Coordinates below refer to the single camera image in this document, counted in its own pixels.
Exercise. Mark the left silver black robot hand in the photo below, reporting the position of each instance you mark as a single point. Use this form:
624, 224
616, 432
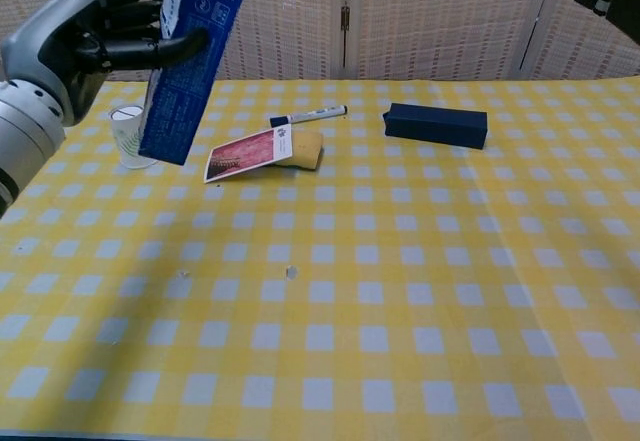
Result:
50, 41

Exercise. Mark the blue white toothpaste box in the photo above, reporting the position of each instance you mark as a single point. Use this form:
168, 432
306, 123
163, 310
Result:
190, 96

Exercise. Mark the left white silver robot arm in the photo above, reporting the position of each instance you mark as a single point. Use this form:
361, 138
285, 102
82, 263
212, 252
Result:
25, 136

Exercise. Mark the dark blue rectangular box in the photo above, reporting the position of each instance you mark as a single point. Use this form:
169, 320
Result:
435, 126

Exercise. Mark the small clear glass cup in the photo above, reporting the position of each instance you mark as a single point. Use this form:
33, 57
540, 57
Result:
125, 136

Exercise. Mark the beige woven folding screen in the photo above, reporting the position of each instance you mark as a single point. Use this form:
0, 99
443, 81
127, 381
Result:
425, 21

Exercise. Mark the red picture postcard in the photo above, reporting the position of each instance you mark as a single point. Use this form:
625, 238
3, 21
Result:
245, 156

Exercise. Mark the brass screen hinge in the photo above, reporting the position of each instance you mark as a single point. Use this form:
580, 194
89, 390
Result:
345, 17

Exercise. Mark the white marker pen blue cap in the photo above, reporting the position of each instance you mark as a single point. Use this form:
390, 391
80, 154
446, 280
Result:
310, 115

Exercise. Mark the yellow sponge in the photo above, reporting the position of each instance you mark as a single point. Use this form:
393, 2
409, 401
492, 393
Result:
307, 148

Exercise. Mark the yellow white checkered tablecloth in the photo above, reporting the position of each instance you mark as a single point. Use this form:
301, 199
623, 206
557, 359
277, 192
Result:
350, 361

